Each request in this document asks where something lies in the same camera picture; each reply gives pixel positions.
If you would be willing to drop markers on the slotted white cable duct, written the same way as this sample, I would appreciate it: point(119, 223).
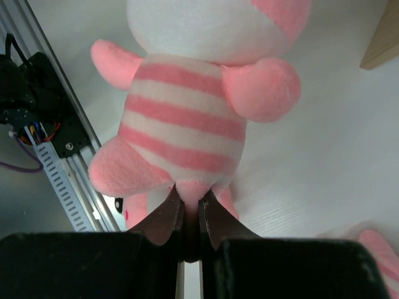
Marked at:
point(60, 180)

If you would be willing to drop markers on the wooden two-tier shelf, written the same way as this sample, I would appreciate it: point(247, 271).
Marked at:
point(383, 46)

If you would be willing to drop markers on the pink striped plush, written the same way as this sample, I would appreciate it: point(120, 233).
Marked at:
point(210, 68)
point(385, 257)
point(134, 208)

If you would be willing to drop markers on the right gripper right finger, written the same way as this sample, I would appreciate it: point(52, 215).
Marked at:
point(217, 224)

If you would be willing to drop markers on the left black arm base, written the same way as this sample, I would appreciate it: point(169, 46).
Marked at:
point(32, 95)

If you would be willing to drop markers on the aluminium mounting rail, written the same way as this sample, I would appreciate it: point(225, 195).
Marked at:
point(28, 201)

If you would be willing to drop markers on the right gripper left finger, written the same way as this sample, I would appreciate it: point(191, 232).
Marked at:
point(165, 224)

